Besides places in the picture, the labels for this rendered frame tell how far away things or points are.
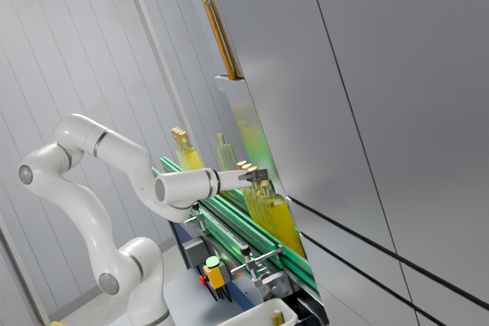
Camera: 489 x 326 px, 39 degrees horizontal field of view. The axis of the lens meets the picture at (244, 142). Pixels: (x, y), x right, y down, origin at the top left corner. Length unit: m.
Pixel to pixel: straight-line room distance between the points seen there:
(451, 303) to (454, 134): 0.22
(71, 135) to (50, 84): 3.34
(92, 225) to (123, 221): 3.51
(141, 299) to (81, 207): 0.33
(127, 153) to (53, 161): 0.26
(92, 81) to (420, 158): 4.91
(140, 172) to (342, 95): 1.23
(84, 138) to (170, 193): 0.31
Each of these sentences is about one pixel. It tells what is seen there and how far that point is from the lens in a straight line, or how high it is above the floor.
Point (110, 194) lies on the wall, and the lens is 5.52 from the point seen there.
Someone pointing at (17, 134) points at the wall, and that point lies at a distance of 5.19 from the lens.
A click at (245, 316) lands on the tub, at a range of 2.06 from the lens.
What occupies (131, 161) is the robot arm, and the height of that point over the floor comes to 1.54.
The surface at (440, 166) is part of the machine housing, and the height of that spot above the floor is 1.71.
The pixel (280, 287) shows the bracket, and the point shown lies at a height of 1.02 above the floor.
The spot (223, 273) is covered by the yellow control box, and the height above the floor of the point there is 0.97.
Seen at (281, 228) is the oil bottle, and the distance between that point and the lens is 2.12.
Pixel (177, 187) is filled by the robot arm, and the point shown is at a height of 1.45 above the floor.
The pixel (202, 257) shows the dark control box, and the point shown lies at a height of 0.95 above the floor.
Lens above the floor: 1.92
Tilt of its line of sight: 13 degrees down
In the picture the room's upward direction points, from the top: 20 degrees counter-clockwise
